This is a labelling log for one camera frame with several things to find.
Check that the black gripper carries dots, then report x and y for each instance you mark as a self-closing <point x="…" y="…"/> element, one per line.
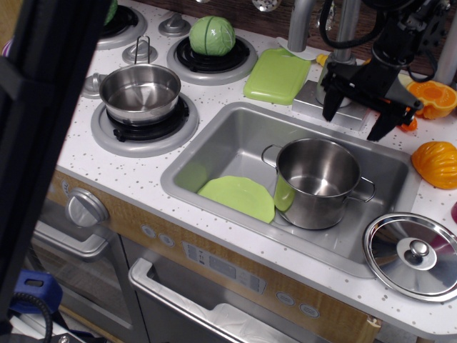
<point x="376" y="83"/>

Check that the blue clamp with cable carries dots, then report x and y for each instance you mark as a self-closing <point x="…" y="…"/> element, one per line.
<point x="37" y="293"/>

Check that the silver stove knob rear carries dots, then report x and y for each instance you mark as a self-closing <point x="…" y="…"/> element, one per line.
<point x="174" y="26"/>

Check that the steel pot lid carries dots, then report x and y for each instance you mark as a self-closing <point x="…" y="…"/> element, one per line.
<point x="413" y="255"/>

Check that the orange toy half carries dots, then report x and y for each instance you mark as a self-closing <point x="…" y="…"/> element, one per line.
<point x="438" y="99"/>

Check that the silver stove knob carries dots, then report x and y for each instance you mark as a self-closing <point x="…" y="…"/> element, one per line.
<point x="92" y="85"/>
<point x="174" y="26"/>
<point x="139" y="53"/>

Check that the rear stove burner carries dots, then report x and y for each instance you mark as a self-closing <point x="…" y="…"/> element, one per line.
<point x="205" y="70"/>

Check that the black foreground frame post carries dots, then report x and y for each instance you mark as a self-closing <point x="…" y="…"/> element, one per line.
<point x="41" y="79"/>

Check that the grey curved pipe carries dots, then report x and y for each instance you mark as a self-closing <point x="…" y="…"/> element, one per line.
<point x="299" y="25"/>

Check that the green cutting board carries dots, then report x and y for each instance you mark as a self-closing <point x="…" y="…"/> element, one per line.
<point x="277" y="77"/>

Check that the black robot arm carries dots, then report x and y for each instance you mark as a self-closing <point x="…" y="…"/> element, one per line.
<point x="426" y="17"/>

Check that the orange toy pepper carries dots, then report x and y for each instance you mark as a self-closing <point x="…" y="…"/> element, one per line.
<point x="435" y="161"/>

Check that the green plastic plate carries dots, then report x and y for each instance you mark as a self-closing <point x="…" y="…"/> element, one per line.
<point x="241" y="194"/>

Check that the orange toy carrot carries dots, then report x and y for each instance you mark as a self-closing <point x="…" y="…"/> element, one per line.
<point x="412" y="126"/>

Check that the silver oven knob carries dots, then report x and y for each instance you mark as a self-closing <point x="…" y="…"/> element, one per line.
<point x="84" y="209"/>

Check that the yellow toy corn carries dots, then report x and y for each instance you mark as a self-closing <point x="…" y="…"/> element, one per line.
<point x="321" y="59"/>

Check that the far left stove burner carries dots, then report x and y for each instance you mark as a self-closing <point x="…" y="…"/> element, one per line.
<point x="124" y="28"/>

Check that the grey sink basin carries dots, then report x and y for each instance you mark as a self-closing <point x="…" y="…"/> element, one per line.
<point x="244" y="140"/>

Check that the purple toy at edge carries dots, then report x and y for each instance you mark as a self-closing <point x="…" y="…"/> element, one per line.
<point x="454" y="212"/>

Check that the tall steel pot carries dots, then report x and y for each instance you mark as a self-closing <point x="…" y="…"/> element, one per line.
<point x="315" y="178"/>

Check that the green toy vegetable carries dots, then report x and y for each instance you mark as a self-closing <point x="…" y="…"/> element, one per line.
<point x="111" y="12"/>

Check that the silver faucet with base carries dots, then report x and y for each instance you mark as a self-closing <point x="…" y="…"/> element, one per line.
<point x="314" y="99"/>

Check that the oven door handle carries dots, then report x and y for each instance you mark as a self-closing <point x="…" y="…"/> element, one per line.
<point x="88" y="250"/>

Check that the dishwasher door handle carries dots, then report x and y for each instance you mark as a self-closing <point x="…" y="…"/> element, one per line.
<point x="171" y="317"/>

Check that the silver stove knob left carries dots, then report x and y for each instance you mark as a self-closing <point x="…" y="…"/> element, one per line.
<point x="92" y="85"/>

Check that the front stove burner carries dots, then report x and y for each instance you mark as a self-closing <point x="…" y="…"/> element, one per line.
<point x="147" y="140"/>

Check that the stove burner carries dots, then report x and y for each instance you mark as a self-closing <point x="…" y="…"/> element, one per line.
<point x="205" y="70"/>
<point x="147" y="140"/>
<point x="124" y="28"/>

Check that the green toy cabbage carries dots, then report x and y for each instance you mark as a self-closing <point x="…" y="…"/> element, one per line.
<point x="212" y="36"/>

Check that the small steel saucepan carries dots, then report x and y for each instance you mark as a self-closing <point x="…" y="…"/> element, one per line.
<point x="140" y="94"/>

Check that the silver stove knob middle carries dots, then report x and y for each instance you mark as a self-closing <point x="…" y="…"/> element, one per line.
<point x="139" y="53"/>

